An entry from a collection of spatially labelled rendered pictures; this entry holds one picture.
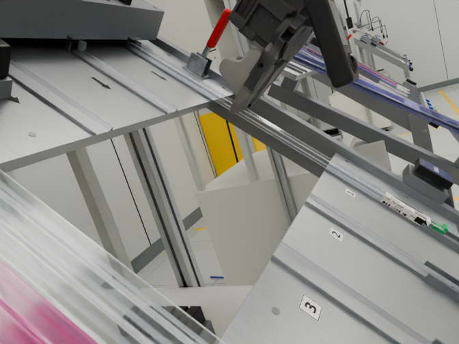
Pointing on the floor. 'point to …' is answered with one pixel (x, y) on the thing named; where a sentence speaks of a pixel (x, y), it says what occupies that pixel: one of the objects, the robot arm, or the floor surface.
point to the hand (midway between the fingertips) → (243, 108)
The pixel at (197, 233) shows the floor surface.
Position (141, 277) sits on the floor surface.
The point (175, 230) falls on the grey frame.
